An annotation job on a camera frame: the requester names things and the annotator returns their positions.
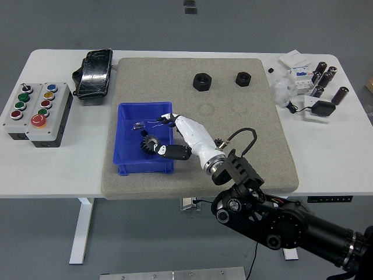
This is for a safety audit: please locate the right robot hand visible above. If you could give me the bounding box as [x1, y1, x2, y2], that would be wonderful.
[151, 113, 227, 170]

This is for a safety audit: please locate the large black bevel gear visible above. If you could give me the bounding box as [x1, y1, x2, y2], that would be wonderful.
[139, 134, 160, 157]

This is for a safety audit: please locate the large black hex nut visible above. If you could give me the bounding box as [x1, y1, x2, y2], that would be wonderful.
[192, 72, 213, 92]

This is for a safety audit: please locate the blue plastic box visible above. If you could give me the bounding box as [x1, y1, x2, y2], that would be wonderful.
[112, 101, 175, 177]

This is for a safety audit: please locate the small black hex nut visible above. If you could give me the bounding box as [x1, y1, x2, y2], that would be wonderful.
[235, 71, 252, 87]

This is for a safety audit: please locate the grey button box with e-stop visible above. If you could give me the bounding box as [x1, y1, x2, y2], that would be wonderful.
[25, 82, 73, 148]

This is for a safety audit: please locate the grey button box with selector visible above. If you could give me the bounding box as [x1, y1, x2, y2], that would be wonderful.
[2, 83, 44, 141]

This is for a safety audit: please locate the grey-brown mat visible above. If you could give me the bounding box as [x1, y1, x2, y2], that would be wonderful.
[100, 57, 300, 201]

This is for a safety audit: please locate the silver power socket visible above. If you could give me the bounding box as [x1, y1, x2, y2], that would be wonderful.
[179, 197, 202, 211]

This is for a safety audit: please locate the crumpled clear plastic bag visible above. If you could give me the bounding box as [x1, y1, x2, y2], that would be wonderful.
[270, 72, 298, 107]

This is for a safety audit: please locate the black wrapped device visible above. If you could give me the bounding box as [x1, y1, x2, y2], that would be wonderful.
[72, 48, 114, 100]

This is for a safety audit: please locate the white square plate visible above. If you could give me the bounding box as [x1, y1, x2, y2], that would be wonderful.
[302, 94, 336, 125]

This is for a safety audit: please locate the white circuit breaker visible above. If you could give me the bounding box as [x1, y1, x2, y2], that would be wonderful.
[288, 65, 317, 96]

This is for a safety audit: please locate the grey metal plate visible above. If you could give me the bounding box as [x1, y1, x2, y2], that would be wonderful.
[99, 266, 248, 280]

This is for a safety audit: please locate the white table leg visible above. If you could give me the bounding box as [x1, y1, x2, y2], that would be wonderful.
[69, 197, 96, 265]
[281, 247, 300, 261]

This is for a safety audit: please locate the black table control panel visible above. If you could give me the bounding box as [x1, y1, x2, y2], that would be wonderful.
[307, 195, 353, 204]

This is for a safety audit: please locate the white switch plate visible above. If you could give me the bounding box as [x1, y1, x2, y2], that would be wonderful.
[279, 50, 310, 68]

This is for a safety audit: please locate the black power adapter with cord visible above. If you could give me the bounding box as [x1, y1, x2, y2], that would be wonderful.
[285, 100, 336, 117]

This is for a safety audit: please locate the black power cable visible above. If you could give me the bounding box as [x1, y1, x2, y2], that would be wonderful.
[193, 199, 259, 279]

